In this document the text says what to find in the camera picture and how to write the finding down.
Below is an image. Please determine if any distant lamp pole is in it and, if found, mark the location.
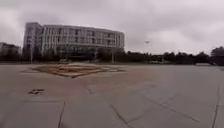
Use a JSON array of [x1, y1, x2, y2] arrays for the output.
[[144, 40, 151, 55]]

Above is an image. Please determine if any large white curved building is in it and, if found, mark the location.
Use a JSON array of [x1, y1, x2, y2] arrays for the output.
[[22, 21, 126, 62]]

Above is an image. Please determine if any row of dark trees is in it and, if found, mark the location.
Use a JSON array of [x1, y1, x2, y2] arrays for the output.
[[0, 45, 224, 66]]

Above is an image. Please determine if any low distant building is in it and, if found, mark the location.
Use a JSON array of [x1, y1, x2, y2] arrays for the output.
[[0, 42, 22, 56]]

